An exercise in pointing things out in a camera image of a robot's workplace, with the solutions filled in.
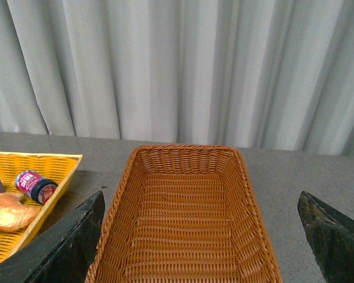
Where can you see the grey curtain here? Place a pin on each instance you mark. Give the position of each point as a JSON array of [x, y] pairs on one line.
[[257, 74]]

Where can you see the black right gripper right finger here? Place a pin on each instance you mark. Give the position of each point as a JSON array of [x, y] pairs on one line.
[[330, 234]]

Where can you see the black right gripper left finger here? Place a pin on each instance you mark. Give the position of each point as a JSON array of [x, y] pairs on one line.
[[64, 252]]

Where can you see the brown wicker basket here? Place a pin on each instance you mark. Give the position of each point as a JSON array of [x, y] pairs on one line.
[[184, 213]]

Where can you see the yellow woven basket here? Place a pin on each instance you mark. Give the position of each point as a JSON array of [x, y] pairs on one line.
[[58, 167]]

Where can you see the toy bread roll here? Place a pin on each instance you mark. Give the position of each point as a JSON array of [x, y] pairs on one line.
[[9, 212]]

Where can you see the small pink labelled jar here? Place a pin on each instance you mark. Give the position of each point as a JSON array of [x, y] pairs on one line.
[[35, 186]]

